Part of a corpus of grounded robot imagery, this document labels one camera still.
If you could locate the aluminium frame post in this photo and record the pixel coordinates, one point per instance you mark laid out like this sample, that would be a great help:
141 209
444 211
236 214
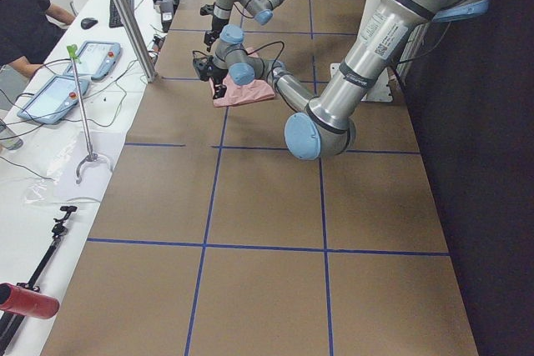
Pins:
136 39

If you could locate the red cylinder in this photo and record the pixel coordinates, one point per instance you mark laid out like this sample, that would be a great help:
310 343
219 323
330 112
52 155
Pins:
21 301

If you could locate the metal grabber stick green handle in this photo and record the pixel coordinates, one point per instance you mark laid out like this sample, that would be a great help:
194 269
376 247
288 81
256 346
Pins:
91 156

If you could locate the blue teach pendant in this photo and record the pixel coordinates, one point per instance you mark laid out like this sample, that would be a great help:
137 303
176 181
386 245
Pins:
52 102
95 59

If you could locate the pink Snoopy t-shirt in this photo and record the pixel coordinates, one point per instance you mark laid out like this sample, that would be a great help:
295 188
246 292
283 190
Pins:
236 95

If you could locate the black computer mouse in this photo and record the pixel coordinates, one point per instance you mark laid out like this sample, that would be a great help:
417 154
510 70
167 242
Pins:
87 23

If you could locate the blue teach pendant near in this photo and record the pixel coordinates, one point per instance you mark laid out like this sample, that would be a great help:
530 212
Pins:
52 102

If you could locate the black tripod stick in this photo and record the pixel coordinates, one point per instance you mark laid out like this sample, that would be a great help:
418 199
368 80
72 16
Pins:
10 323

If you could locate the clear plastic bag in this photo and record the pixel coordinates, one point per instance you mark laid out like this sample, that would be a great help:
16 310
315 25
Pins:
72 179

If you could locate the blue teach pendant far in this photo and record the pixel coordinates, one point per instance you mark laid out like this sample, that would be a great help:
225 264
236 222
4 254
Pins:
95 59

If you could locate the white camera mast base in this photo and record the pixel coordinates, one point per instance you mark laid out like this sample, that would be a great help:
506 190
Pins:
379 92

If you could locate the person in black shirt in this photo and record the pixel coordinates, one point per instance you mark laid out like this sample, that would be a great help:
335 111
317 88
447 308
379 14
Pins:
27 34

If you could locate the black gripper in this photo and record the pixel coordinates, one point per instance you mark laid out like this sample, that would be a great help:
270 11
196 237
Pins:
214 25
217 77

